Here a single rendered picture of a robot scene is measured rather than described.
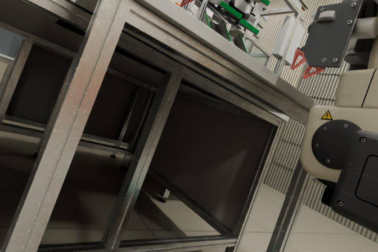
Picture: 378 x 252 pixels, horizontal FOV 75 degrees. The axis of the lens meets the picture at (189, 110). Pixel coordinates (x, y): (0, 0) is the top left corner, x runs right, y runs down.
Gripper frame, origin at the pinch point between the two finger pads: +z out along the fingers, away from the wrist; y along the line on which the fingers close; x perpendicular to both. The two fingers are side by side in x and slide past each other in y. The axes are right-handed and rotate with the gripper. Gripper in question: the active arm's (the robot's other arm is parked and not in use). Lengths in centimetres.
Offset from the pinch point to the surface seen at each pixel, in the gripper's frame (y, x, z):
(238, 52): 6, 57, -10
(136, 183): 0, 60, 43
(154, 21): 26, 56, -6
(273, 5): -405, -407, -48
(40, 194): 34, 76, 23
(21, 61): 33, -66, 106
